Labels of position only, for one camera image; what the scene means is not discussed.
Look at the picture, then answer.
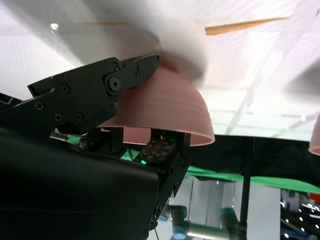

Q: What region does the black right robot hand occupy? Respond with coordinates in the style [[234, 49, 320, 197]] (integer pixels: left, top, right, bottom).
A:
[[0, 53, 193, 240]]

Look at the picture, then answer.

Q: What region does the pink plastic bowl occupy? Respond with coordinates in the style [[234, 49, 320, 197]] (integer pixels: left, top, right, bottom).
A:
[[307, 117, 320, 157], [98, 65, 216, 147]]

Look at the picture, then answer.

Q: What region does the grey tube with teal rings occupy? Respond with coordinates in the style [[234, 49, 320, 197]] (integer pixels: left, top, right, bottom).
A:
[[169, 205, 242, 240]]

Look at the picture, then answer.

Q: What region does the black pole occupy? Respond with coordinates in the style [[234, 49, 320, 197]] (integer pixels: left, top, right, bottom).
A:
[[239, 136, 256, 226]]

